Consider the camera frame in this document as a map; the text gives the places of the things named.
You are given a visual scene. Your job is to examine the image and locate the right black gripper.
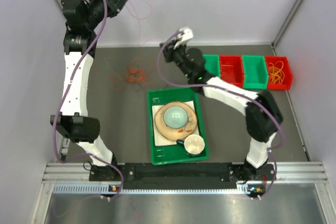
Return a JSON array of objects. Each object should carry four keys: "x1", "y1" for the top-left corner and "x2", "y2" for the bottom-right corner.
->
[{"x1": 160, "y1": 40, "x2": 193, "y2": 80}]

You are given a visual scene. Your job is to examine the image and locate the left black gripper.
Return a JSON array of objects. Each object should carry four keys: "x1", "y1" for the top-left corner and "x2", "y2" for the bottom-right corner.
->
[{"x1": 84, "y1": 0, "x2": 129, "y2": 30}]

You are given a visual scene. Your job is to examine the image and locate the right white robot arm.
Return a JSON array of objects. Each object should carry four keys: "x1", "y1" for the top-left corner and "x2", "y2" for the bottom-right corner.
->
[{"x1": 157, "y1": 27, "x2": 285, "y2": 180}]

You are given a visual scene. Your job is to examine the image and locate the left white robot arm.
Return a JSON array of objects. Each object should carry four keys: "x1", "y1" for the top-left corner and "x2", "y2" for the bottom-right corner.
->
[{"x1": 50, "y1": 0, "x2": 128, "y2": 181}]

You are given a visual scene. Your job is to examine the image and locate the green bin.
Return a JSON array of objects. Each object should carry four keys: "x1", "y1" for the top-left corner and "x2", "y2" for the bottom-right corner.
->
[
  {"x1": 203, "y1": 54, "x2": 221, "y2": 77},
  {"x1": 241, "y1": 55, "x2": 269, "y2": 90}
]

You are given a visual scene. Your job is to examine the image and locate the red bin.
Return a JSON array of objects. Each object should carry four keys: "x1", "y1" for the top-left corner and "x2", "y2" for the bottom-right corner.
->
[
  {"x1": 219, "y1": 55, "x2": 245, "y2": 88},
  {"x1": 265, "y1": 56, "x2": 293, "y2": 90}
]

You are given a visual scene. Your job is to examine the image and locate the pale blue upturned bowl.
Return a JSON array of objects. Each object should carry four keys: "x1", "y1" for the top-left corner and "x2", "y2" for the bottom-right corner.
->
[{"x1": 163, "y1": 106, "x2": 188, "y2": 129}]

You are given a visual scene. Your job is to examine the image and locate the beige ceramic plate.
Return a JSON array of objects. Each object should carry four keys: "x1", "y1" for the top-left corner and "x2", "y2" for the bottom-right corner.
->
[{"x1": 154, "y1": 101, "x2": 198, "y2": 141}]

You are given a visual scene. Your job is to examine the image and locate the white paper napkin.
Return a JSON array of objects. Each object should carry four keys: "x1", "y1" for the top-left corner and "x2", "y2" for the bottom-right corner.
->
[{"x1": 152, "y1": 99, "x2": 196, "y2": 146}]

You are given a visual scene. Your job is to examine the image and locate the large green plastic tray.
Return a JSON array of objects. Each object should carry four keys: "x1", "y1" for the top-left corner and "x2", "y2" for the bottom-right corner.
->
[{"x1": 148, "y1": 88, "x2": 209, "y2": 165}]

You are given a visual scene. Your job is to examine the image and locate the white and green cup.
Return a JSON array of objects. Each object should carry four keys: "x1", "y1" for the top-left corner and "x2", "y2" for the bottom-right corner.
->
[{"x1": 176, "y1": 134, "x2": 205, "y2": 156}]

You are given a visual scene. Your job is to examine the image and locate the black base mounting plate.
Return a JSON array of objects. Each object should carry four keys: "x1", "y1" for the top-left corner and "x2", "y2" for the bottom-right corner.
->
[{"x1": 89, "y1": 163, "x2": 275, "y2": 182}]

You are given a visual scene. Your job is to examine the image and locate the grey slotted cable duct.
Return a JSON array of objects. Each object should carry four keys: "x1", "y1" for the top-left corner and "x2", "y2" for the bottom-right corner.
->
[{"x1": 53, "y1": 184, "x2": 263, "y2": 195}]

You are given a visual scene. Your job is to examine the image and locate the right aluminium frame post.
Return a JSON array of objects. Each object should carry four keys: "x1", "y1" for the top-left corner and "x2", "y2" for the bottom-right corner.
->
[{"x1": 271, "y1": 0, "x2": 304, "y2": 49}]

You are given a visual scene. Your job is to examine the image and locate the aluminium front rail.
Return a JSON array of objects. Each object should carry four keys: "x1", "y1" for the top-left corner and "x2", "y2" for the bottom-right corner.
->
[{"x1": 43, "y1": 162, "x2": 328, "y2": 184}]

